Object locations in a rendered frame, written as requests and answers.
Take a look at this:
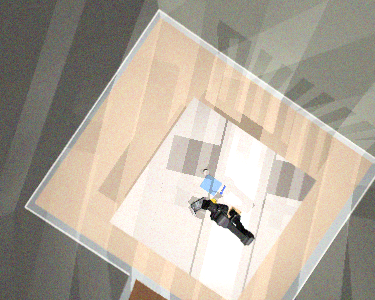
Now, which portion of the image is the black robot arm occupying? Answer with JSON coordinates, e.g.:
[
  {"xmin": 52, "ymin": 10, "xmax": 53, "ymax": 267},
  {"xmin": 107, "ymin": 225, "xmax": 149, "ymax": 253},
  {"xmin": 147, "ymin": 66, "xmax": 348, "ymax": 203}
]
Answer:
[{"xmin": 205, "ymin": 200, "xmax": 255, "ymax": 246}]

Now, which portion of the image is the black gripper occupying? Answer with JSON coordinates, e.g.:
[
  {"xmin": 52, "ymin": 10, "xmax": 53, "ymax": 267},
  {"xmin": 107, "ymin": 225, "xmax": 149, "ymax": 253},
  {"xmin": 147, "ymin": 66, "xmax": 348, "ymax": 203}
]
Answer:
[{"xmin": 201, "ymin": 199, "xmax": 229, "ymax": 214}]

